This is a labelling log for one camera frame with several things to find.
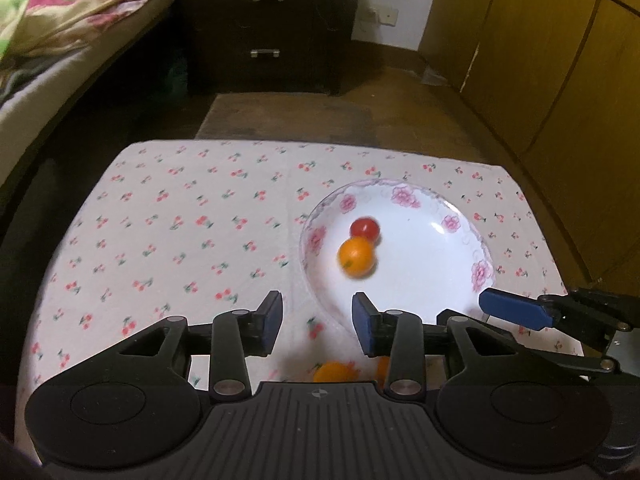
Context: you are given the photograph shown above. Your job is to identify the dark grey cloth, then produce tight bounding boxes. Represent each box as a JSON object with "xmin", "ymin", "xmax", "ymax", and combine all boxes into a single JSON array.
[{"xmin": 0, "ymin": 54, "xmax": 68, "ymax": 108}]

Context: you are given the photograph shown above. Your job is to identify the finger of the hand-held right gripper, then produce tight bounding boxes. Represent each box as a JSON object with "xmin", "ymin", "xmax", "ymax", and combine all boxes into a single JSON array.
[
  {"xmin": 478, "ymin": 287, "xmax": 640, "ymax": 356},
  {"xmin": 519, "ymin": 344, "xmax": 623, "ymax": 377}
]

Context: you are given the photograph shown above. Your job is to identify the cherry print tablecloth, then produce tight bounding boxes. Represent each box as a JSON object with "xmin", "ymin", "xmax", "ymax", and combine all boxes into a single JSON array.
[{"xmin": 15, "ymin": 140, "xmax": 608, "ymax": 461}]

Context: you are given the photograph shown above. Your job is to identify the dark wooden nightstand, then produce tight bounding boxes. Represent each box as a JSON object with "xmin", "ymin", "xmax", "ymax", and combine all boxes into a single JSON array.
[{"xmin": 175, "ymin": 0, "xmax": 368, "ymax": 97}]

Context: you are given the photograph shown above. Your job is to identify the white floral plate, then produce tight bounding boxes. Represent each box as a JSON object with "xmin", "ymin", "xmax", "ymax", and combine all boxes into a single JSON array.
[{"xmin": 298, "ymin": 178, "xmax": 496, "ymax": 343}]

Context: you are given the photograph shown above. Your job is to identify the wooden wardrobe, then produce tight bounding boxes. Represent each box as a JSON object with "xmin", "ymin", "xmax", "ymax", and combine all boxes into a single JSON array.
[{"xmin": 417, "ymin": 0, "xmax": 640, "ymax": 293}]

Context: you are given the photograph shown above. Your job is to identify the red cherry tomato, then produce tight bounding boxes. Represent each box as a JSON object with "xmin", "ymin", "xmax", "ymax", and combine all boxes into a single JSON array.
[{"xmin": 349, "ymin": 216, "xmax": 382, "ymax": 244}]

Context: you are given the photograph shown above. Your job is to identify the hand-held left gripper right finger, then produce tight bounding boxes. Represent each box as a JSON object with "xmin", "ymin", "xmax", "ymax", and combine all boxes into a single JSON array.
[{"xmin": 351, "ymin": 291, "xmax": 525, "ymax": 405}]

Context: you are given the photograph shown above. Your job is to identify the dark wooden drawer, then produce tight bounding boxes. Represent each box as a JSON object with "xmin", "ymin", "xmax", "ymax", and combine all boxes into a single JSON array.
[
  {"xmin": 192, "ymin": 30, "xmax": 348, "ymax": 88},
  {"xmin": 192, "ymin": 0, "xmax": 353, "ymax": 28}
]

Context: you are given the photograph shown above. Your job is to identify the floral quilt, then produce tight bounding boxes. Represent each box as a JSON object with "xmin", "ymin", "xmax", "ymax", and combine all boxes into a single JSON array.
[{"xmin": 0, "ymin": 0, "xmax": 179, "ymax": 60}]

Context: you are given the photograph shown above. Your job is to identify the bed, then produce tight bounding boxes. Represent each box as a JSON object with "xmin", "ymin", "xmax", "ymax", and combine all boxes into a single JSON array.
[{"xmin": 0, "ymin": 0, "xmax": 190, "ymax": 241}]

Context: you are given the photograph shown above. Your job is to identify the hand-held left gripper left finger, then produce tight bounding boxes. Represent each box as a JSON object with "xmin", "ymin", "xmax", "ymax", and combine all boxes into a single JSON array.
[{"xmin": 117, "ymin": 290, "xmax": 284, "ymax": 404}]

